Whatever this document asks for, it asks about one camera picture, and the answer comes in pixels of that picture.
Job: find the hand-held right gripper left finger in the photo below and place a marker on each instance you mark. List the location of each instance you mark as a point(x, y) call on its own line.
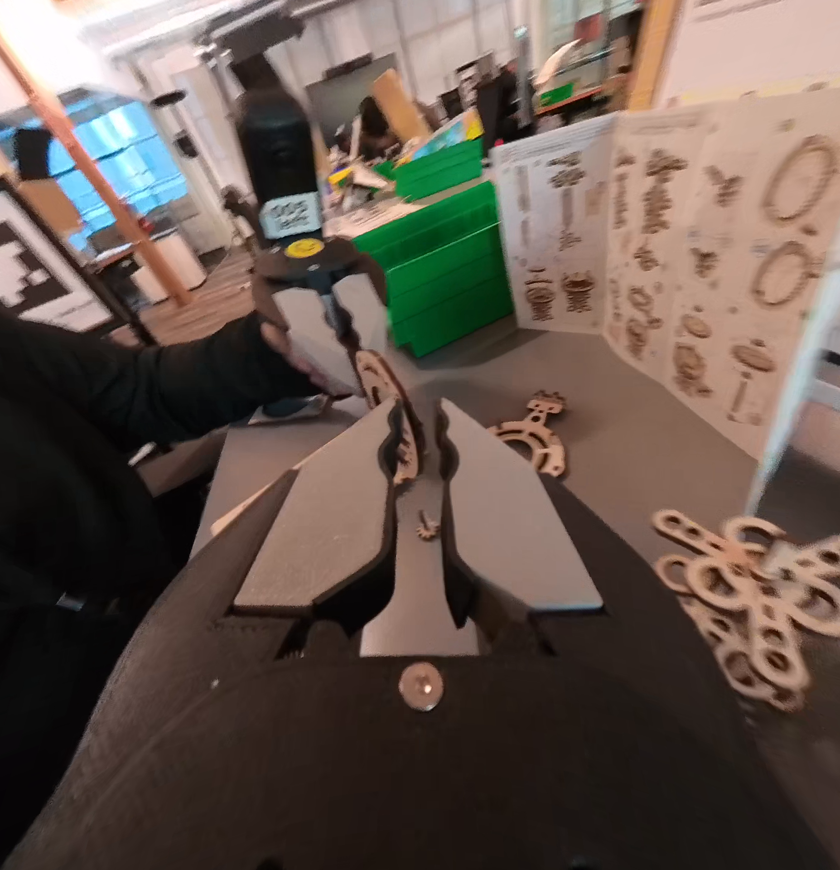
point(325, 537)

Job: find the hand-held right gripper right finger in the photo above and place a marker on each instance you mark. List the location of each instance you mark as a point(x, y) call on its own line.
point(522, 544)

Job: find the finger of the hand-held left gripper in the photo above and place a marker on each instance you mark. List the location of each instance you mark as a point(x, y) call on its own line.
point(315, 333)
point(364, 306)

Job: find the tiny wooden gear piece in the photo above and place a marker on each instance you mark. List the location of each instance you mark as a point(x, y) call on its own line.
point(428, 527)

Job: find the wooden clover-shaped model assembly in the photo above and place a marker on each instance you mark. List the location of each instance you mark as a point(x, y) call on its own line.
point(732, 564)

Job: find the person's left hand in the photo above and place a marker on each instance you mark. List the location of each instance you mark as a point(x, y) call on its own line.
point(284, 346)

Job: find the wooden sheet with ship wheel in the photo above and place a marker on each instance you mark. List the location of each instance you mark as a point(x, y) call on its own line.
point(236, 516)

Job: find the window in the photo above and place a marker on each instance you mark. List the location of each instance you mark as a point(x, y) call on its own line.
point(121, 156)

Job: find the colourful printed box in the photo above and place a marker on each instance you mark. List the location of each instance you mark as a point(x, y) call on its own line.
point(447, 136)

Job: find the person's dark clothing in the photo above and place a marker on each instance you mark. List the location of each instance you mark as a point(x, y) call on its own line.
point(53, 544)

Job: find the framed marker sign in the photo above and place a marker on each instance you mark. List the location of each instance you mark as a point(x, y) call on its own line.
point(26, 272)

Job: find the folded paper instruction sheet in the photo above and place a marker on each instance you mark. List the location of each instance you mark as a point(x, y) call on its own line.
point(719, 224)

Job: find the wooden post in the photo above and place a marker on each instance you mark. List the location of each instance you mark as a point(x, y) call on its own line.
point(87, 156)

